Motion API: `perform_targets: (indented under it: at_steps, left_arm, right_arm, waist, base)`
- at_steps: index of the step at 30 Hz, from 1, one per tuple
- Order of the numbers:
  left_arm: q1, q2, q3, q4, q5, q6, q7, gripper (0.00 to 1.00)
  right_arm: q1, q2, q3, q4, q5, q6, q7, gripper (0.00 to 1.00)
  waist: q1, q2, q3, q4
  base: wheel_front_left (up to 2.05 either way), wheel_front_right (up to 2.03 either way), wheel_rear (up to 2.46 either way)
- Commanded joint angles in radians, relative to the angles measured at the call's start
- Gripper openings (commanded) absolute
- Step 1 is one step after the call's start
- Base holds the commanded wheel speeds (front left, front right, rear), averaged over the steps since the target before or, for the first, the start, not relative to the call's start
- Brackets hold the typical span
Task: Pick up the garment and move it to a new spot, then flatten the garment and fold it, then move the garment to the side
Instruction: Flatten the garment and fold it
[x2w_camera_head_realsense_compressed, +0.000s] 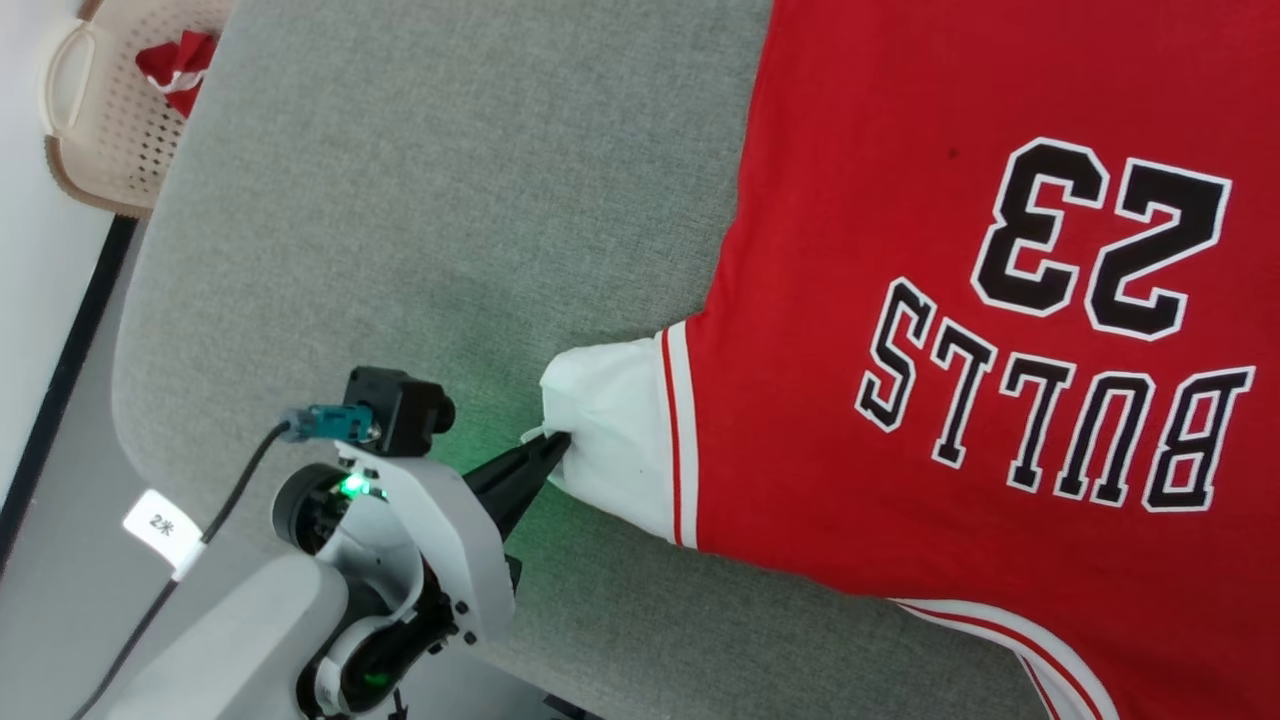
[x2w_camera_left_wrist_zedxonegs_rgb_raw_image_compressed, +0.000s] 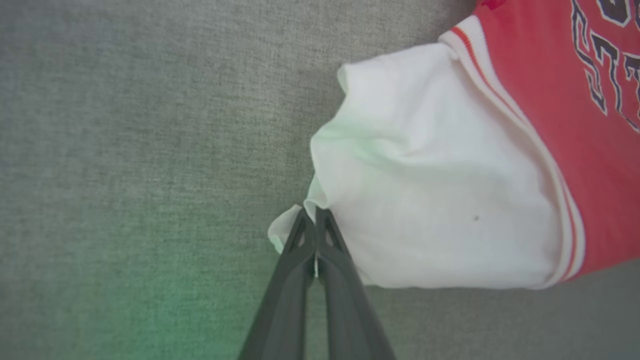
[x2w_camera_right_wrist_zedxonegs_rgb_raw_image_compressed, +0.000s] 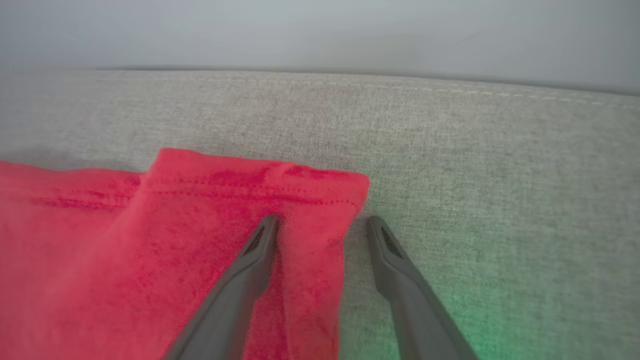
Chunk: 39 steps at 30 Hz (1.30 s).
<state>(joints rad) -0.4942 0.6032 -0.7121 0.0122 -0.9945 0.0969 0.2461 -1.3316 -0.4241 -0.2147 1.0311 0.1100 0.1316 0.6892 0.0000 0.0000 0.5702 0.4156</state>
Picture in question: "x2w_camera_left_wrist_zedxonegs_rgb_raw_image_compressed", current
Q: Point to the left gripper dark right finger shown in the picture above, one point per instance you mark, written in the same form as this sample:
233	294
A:
350	320

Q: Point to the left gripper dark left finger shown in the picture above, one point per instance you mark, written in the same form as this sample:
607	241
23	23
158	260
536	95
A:
285	310

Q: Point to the red white sports jersey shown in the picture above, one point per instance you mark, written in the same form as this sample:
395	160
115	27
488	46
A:
425	175

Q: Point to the grey fabric sofa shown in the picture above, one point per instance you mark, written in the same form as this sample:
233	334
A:
125	150

